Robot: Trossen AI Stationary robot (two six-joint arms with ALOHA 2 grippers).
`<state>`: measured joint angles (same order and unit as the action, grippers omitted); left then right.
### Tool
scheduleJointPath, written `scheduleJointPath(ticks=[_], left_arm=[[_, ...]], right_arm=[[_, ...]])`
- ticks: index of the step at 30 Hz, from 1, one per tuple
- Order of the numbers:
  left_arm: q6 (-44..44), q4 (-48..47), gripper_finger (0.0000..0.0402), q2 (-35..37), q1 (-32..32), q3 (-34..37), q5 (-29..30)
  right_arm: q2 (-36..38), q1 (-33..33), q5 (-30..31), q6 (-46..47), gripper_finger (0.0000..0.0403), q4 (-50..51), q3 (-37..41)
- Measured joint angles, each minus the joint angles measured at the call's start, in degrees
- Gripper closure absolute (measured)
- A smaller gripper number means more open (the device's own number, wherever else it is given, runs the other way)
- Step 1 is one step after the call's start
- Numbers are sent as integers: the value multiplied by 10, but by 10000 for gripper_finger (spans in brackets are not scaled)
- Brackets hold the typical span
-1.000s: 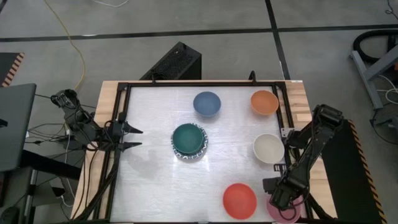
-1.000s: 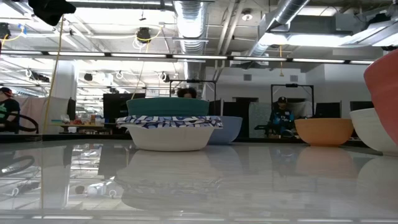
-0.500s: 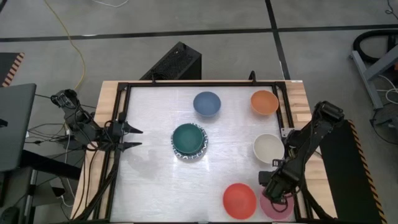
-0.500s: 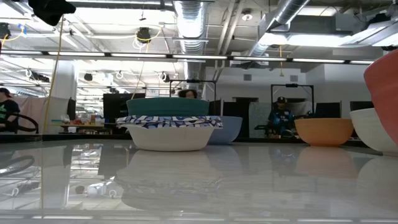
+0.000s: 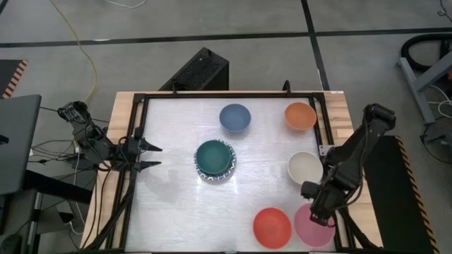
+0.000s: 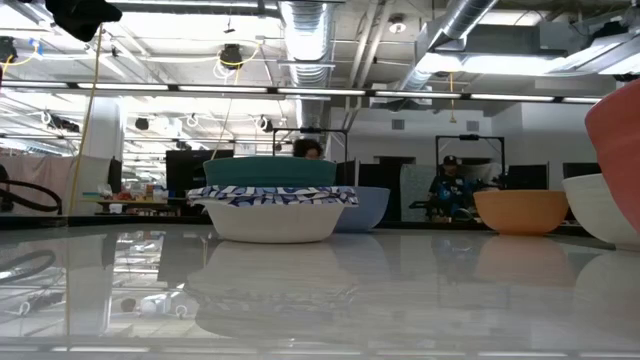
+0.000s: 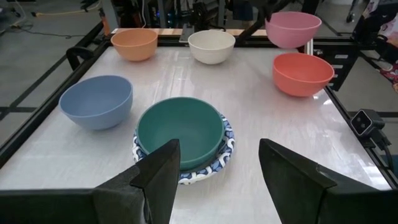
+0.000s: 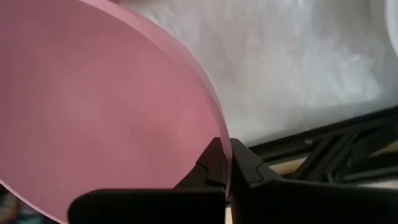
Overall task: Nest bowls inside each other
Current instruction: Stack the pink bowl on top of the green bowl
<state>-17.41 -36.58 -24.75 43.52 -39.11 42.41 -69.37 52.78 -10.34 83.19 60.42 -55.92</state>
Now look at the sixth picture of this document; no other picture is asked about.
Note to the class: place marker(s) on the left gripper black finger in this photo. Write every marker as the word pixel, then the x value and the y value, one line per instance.
pixel 82 17

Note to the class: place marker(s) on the teal bowl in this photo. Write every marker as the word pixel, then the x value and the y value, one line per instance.
pixel 270 172

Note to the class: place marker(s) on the blue white patterned bowl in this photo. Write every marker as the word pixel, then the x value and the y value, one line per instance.
pixel 275 222

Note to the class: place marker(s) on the slate blue bowl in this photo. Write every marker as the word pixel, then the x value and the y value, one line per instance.
pixel 367 210

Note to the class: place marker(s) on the orange bowl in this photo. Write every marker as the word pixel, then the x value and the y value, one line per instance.
pixel 520 212

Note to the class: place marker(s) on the cream bowl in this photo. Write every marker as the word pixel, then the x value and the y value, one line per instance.
pixel 595 210

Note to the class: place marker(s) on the red bowl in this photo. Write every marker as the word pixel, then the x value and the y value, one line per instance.
pixel 620 150

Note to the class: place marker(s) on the beige curtain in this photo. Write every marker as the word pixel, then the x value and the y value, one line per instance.
pixel 40 170

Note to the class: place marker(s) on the long LED light bar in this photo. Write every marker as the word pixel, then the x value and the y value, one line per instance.
pixel 225 89

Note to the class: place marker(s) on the black monitor panel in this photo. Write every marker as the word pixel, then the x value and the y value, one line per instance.
pixel 185 172

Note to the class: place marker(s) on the cluttered wooden workbench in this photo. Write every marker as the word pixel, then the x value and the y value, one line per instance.
pixel 130 202

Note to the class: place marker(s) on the person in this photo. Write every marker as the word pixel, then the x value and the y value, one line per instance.
pixel 450 192
pixel 306 149

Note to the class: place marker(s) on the round ceiling detector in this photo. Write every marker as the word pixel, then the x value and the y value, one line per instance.
pixel 397 25

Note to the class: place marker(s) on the black partition panel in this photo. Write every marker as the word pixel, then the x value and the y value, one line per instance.
pixel 380 175
pixel 525 176
pixel 582 170

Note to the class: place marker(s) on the grey patterned panel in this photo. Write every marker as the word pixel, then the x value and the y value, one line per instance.
pixel 415 195

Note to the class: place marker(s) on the round silver air duct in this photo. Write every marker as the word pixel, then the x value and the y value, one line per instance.
pixel 306 45
pixel 460 20

